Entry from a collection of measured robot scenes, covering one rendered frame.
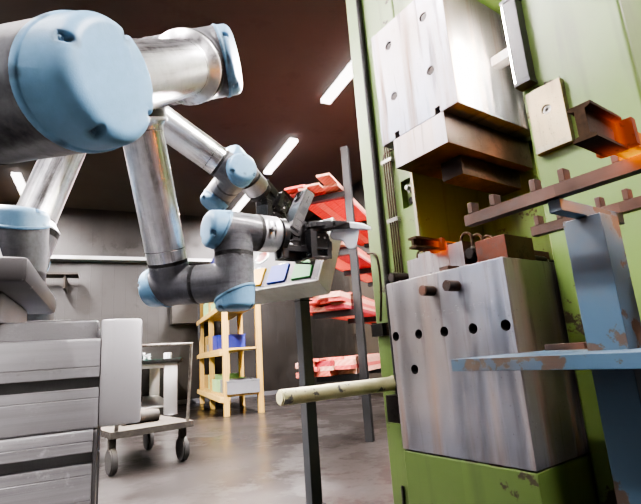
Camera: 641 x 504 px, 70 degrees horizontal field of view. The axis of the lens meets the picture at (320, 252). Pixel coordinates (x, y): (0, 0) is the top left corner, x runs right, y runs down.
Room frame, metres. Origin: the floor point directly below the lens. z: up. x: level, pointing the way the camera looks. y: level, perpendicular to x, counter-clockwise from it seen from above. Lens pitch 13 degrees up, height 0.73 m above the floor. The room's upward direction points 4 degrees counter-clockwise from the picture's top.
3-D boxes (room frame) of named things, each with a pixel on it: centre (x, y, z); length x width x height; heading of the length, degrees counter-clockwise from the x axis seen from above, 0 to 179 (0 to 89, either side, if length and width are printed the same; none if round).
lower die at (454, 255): (1.35, -0.48, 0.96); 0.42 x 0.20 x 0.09; 126
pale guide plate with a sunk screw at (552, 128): (1.05, -0.60, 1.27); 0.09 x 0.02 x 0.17; 36
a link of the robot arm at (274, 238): (0.90, 0.10, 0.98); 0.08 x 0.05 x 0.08; 36
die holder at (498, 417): (1.31, -0.52, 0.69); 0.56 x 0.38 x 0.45; 126
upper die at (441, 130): (1.35, -0.48, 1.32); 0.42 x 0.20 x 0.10; 126
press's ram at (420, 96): (1.32, -0.51, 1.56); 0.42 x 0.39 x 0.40; 126
